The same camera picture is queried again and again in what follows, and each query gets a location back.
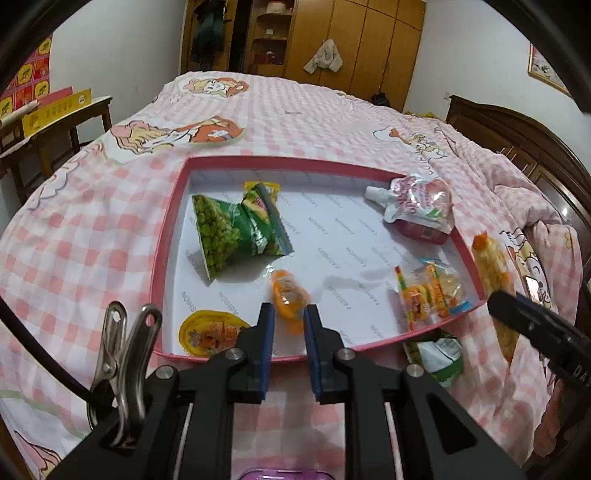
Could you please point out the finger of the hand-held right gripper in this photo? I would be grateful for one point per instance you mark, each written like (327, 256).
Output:
(515, 308)

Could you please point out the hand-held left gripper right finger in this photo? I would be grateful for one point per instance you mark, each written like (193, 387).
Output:
(314, 353)

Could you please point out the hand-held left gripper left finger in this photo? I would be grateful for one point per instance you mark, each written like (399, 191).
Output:
(265, 353)

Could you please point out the yellow rice cracker packet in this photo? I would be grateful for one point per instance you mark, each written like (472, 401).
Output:
(491, 272)

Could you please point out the orange jelly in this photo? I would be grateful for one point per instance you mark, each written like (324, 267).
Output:
(286, 297)

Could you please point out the round yellow jelly cup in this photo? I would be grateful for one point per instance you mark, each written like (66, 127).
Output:
(203, 334)

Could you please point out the clear gummy candy packet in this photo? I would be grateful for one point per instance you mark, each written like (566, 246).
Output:
(429, 295)

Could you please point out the green pea snack packet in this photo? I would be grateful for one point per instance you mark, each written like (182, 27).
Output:
(214, 240)
(438, 360)

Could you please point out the red-rimmed white tray box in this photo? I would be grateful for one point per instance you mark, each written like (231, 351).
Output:
(341, 249)

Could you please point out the green foil snack packet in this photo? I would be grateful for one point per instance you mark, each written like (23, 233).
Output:
(258, 230)

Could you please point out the pink stand-up snack pouch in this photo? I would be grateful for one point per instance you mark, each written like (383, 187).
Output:
(415, 207)

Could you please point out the smartphone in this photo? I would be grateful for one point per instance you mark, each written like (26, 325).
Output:
(533, 288)

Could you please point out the pink quilt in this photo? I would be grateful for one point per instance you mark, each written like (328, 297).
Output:
(531, 207)

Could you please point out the purple plastic part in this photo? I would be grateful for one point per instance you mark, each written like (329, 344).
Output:
(286, 475)

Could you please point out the metal spring clip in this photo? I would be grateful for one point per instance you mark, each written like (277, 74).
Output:
(122, 369)

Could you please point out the dark wooden headboard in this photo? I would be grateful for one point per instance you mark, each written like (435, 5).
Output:
(517, 134)

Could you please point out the pink checked bed sheet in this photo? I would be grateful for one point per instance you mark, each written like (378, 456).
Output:
(92, 230)

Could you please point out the black bag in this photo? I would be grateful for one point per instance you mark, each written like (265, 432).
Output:
(380, 99)

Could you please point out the beige hanging cloth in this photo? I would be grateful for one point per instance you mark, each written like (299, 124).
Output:
(323, 55)

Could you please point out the wooden wardrobe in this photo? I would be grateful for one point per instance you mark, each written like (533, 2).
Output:
(369, 46)

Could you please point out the dark wooden side table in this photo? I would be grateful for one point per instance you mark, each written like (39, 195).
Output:
(55, 134)

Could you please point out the long yellow box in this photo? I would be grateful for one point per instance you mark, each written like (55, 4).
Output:
(51, 113)

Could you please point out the dark hanging clothes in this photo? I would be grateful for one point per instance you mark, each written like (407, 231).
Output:
(207, 32)

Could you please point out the paper roll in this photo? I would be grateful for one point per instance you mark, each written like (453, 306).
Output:
(18, 115)

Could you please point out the red yellow patterned box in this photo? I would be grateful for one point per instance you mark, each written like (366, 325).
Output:
(27, 74)

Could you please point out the framed wall picture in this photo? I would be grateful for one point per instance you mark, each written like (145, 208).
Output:
(547, 69)

